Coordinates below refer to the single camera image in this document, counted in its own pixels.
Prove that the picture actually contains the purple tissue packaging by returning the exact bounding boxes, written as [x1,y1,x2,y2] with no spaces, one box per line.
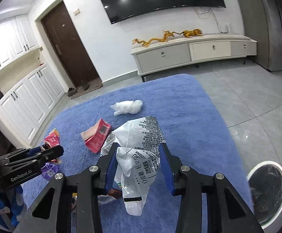
[41,163,59,181]

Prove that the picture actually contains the white printed plastic bag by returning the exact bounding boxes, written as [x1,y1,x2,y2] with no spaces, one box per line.
[100,116,165,216]

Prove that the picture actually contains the white round trash bin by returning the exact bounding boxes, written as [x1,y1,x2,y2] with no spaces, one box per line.
[247,160,282,230]

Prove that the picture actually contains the blue gloved left hand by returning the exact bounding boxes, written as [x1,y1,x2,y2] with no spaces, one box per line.
[0,185,27,232]

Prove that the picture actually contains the pink snack packet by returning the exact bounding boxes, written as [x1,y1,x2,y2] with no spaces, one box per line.
[40,129,62,165]

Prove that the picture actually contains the pink red paper carton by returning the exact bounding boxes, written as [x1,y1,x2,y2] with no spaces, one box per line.
[80,119,111,154]

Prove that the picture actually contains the pair of dark shoes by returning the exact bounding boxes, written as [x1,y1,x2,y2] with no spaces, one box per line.
[67,81,90,97]

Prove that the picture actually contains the crumpled white tissue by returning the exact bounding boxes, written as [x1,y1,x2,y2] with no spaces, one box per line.
[110,100,143,116]

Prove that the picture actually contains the blue fluffy rug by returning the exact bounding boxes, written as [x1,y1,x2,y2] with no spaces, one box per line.
[21,73,253,233]

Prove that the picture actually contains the dark brown door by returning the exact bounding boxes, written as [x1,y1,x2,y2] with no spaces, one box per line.
[41,2,99,90]

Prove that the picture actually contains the white TV cabinet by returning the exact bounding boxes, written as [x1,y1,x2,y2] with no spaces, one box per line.
[130,34,257,78]

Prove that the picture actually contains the golden dragon ornament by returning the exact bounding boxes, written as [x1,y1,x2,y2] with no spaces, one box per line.
[132,28,203,47]

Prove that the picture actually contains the grey refrigerator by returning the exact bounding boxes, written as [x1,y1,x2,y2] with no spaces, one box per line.
[238,0,282,72]

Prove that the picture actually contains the white wall cupboards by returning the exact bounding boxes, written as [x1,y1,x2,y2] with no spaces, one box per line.
[0,15,67,147]

